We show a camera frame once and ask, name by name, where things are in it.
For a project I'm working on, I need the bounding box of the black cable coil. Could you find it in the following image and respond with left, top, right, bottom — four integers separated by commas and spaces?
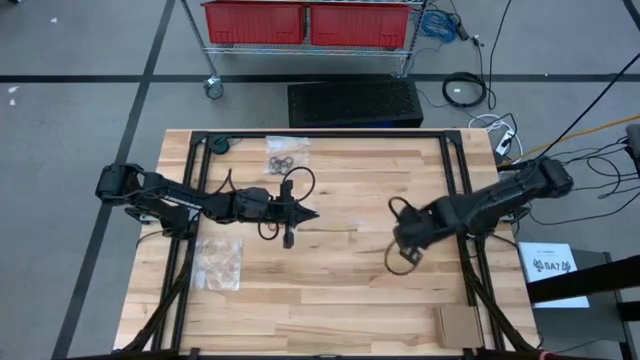
441, 71, 489, 109

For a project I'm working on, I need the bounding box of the yellow cable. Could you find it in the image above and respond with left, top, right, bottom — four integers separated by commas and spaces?
499, 114, 640, 166

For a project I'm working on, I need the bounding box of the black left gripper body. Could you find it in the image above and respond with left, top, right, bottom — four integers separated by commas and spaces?
269, 179, 297, 250

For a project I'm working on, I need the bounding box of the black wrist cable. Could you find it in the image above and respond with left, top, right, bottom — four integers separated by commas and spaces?
383, 196, 424, 276
281, 166, 316, 202

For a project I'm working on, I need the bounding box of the thin black cable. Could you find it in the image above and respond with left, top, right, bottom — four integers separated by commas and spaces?
487, 0, 514, 110

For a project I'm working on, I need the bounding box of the black beam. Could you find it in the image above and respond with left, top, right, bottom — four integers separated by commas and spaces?
527, 255, 640, 305

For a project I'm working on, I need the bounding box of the black perforated computer case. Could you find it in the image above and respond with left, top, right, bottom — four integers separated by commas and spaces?
287, 77, 425, 129

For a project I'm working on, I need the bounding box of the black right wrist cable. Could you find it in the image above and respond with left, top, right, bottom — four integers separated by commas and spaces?
383, 196, 424, 276

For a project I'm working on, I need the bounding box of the red plastic bin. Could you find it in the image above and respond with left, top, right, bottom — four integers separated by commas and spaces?
308, 2, 412, 50
202, 0, 307, 46

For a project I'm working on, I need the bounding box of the grey side table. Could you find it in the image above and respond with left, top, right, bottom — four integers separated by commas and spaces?
529, 248, 631, 360

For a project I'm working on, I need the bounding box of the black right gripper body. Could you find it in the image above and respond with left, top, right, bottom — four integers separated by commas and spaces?
393, 202, 451, 265

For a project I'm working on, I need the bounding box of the blue cable coil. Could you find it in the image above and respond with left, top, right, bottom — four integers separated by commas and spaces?
421, 9, 460, 44

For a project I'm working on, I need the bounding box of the chrome wire shelf cart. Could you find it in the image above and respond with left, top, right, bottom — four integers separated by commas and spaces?
179, 0, 429, 101

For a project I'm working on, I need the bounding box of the black rubber band bunch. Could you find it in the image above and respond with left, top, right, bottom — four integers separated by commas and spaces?
268, 155, 296, 175

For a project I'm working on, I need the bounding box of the long black cable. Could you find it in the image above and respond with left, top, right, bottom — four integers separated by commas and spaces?
529, 64, 640, 164

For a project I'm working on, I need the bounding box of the white power strip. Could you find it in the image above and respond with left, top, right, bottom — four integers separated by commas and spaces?
494, 128, 516, 157

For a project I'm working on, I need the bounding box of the white cable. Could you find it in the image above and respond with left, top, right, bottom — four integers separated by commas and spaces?
467, 113, 524, 156

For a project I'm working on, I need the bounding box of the brown cardboard box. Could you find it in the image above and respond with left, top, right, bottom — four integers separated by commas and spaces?
433, 304, 485, 350

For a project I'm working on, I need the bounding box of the white paper sign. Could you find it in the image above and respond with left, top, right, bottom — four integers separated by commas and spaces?
518, 242, 591, 310

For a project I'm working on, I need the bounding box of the thick black cable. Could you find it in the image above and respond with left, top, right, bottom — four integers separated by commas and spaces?
497, 159, 539, 174

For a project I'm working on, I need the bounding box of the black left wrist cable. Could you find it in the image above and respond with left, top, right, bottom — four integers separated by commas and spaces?
281, 166, 316, 202

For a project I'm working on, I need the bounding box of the grey box device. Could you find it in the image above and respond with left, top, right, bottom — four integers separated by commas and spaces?
624, 123, 640, 174

